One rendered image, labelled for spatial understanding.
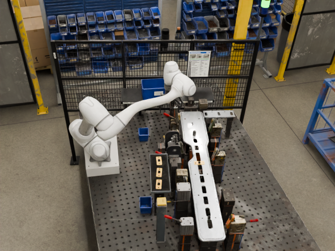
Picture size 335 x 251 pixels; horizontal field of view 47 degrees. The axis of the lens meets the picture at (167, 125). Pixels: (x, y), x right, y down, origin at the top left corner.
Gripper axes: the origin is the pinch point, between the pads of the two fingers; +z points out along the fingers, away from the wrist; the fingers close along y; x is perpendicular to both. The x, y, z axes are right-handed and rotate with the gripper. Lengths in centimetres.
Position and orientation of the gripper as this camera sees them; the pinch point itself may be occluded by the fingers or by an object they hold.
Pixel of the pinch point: (169, 110)
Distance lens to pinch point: 284.5
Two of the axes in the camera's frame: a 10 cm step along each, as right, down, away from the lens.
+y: 10.0, -0.2, 0.7
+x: -0.7, -6.6, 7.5
